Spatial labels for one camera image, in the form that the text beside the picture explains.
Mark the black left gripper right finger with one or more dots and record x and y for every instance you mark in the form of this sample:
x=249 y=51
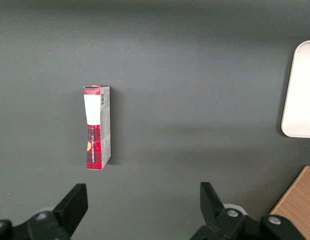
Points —
x=212 y=210

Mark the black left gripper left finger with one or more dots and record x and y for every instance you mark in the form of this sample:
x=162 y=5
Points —
x=70 y=207

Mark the red plaid shortbread box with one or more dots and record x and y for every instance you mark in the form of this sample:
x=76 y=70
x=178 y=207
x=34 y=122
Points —
x=95 y=150

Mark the wooden drawer cabinet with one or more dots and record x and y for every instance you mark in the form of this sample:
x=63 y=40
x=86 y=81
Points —
x=297 y=205

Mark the white rectangular tray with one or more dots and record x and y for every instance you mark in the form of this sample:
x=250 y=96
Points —
x=302 y=92

